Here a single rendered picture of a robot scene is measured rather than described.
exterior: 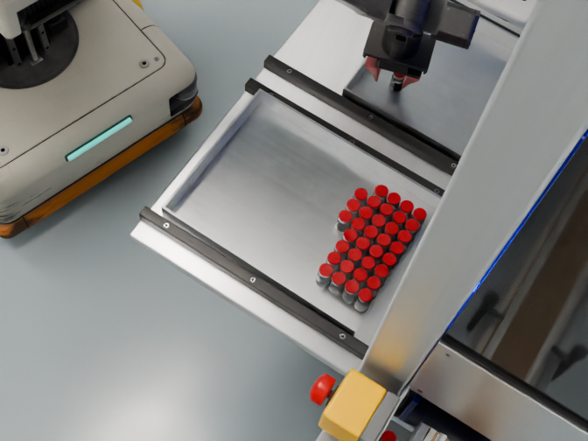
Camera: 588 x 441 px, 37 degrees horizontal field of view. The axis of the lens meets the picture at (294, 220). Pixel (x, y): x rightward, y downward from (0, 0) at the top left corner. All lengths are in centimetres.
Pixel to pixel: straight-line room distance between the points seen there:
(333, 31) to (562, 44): 104
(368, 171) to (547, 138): 82
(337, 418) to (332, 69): 64
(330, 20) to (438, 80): 22
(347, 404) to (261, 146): 48
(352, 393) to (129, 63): 132
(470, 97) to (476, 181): 84
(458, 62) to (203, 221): 52
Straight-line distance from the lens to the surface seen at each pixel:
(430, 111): 149
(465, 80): 154
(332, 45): 154
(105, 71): 224
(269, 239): 135
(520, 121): 61
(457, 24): 128
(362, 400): 112
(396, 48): 135
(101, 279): 229
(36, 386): 223
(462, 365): 100
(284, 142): 143
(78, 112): 219
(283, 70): 148
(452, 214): 74
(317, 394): 114
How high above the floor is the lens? 211
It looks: 64 degrees down
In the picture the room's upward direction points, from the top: 9 degrees clockwise
